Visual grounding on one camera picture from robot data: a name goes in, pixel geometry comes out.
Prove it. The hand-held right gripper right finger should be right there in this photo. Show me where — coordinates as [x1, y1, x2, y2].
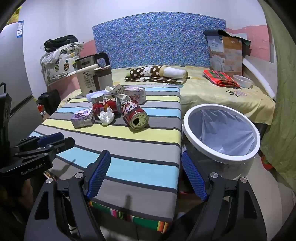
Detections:
[181, 150, 273, 241]

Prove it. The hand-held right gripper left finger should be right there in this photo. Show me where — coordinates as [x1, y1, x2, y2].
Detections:
[24, 149, 111, 241]

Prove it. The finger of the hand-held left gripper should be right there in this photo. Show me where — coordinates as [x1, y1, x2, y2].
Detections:
[14, 137, 75, 164]
[15, 133, 65, 151]

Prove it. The purple drink carton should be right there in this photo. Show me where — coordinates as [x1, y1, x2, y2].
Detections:
[70, 108, 95, 128]

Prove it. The white round trash bin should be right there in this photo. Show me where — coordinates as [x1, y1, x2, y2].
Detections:
[181, 104, 261, 183]

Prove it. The white tissue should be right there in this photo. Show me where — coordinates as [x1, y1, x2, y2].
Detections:
[97, 109, 115, 126]

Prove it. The translucent bin liner bag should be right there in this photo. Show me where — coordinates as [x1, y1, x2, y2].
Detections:
[188, 108, 257, 156]

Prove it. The red drink can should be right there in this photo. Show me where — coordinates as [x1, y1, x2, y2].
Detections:
[92, 98, 119, 116]

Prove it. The light purple tissue packet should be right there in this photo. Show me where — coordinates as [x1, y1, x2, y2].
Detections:
[86, 91, 104, 103]

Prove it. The red can with cartoon face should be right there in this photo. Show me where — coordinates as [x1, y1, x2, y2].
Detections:
[120, 100, 149, 129]

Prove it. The crushed floral paper cup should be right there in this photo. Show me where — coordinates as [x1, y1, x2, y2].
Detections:
[105, 84, 125, 95]

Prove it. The pink drink carton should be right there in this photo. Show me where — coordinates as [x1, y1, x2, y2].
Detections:
[124, 87, 147, 104]

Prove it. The black shoulder bag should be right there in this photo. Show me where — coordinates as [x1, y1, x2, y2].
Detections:
[44, 35, 78, 52]

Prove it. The black case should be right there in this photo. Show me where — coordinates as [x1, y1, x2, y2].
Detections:
[37, 90, 62, 116]

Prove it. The striped table cloth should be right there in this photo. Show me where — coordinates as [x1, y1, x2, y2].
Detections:
[28, 85, 182, 224]

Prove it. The pink cloth cover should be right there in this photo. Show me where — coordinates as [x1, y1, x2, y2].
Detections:
[47, 74, 80, 98]

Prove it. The colourful striped mat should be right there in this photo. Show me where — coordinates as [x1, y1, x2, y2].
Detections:
[88, 201, 169, 233]

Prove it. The cream product box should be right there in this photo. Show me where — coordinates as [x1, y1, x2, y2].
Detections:
[76, 64, 99, 97]

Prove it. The pineapple print bedding bundle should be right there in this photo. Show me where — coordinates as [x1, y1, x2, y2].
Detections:
[40, 42, 85, 85]

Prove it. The small red object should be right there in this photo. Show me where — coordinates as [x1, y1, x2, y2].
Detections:
[261, 155, 274, 171]

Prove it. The brown and white mug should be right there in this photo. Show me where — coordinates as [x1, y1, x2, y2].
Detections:
[94, 65, 114, 91]

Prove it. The grey refrigerator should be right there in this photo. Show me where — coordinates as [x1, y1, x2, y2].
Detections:
[0, 20, 44, 149]

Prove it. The yellow bed sheet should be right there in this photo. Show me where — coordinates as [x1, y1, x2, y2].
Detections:
[59, 65, 277, 127]

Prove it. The steel electric kettle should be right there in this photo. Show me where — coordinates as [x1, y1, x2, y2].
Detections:
[74, 52, 110, 77]

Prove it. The red plaid cloth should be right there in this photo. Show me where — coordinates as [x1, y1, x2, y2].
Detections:
[203, 70, 241, 89]

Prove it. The green curtain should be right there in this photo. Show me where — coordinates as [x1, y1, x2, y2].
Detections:
[257, 0, 296, 193]

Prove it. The white plastic bowl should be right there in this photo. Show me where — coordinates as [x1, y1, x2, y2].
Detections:
[233, 75, 252, 89]

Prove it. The brown polka dot blanket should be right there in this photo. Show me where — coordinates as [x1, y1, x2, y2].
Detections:
[124, 65, 188, 84]

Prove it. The white foam board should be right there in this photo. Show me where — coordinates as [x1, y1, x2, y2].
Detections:
[242, 56, 275, 98]

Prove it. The cardboard bedding box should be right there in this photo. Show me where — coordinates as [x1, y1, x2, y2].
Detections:
[206, 35, 243, 77]

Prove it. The yellow bag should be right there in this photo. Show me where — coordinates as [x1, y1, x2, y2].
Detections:
[9, 6, 22, 24]

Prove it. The blue floral headboard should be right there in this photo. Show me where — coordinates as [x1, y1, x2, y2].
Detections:
[92, 11, 226, 69]

